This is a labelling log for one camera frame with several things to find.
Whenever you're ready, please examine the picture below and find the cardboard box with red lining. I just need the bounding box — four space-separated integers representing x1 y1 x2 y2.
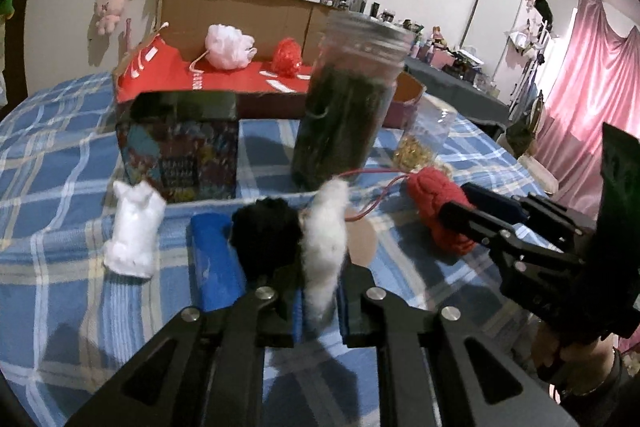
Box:
114 0 426 120

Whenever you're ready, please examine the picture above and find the blue plaid tablecloth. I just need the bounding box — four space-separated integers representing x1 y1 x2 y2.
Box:
0 72 551 427

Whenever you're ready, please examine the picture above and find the colourful printed tin box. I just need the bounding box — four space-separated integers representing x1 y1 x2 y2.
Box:
116 92 240 202

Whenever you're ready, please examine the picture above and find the white bath pouf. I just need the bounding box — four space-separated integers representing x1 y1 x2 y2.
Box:
190 24 257 72

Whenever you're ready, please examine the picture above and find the clear plastic cup with gold bits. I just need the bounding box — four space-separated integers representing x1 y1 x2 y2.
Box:
395 104 458 172

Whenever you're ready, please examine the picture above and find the glass jar with dark contents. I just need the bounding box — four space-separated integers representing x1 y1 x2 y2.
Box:
291 12 416 192

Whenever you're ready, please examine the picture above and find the person's right hand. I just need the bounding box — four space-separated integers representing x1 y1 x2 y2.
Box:
530 324 626 403

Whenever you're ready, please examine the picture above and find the blue cloth roll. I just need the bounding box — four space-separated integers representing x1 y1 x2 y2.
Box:
189 212 248 313

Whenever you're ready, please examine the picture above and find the red bath pouf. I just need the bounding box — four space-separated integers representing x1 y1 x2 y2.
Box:
271 38 303 78

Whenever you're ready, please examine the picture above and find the small white plush toy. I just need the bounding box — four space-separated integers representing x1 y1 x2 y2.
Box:
103 179 167 278

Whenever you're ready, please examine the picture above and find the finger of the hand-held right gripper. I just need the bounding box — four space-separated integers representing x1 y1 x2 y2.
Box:
440 199 507 249
462 182 532 225

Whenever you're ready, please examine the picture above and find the round brown coaster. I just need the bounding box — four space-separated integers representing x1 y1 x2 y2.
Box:
345 209 379 265

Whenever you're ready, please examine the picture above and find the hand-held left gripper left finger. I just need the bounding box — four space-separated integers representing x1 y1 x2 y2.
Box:
65 269 303 427

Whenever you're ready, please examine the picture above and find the row of bottles and figurines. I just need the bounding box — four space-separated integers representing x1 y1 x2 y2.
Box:
370 2 491 82

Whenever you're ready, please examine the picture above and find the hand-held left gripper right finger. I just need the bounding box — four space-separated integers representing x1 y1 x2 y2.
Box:
337 262 576 427

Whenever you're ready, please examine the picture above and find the black pompom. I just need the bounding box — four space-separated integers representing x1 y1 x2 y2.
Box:
230 198 305 280

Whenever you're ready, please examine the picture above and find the pink plush toy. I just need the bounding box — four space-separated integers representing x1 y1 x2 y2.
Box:
95 0 131 35

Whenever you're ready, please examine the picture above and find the pink curtain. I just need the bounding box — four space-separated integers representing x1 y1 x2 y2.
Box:
530 0 640 208

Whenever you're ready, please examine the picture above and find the red yarn ball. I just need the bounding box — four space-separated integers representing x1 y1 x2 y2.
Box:
345 167 478 255

